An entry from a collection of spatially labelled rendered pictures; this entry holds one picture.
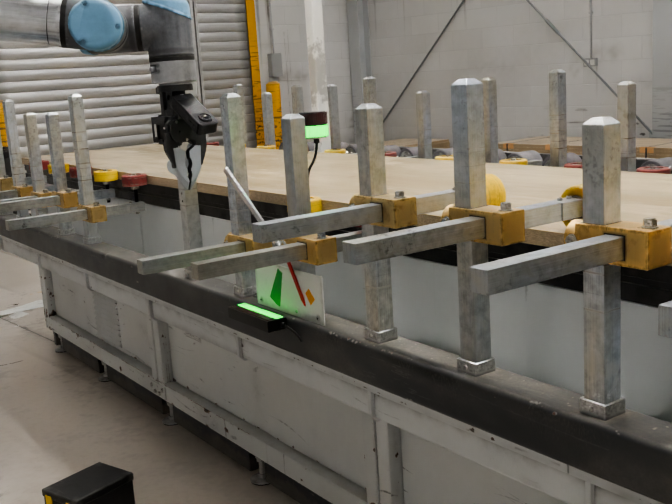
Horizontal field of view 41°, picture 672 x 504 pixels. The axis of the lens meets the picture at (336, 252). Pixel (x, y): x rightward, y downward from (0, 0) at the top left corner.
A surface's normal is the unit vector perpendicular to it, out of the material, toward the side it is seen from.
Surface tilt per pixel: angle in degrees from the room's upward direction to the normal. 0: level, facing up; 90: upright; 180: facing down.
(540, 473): 90
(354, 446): 90
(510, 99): 90
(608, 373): 90
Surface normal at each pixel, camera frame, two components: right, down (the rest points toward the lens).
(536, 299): -0.81, 0.17
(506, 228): 0.58, 0.13
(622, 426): -0.07, -0.98
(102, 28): 0.22, 0.19
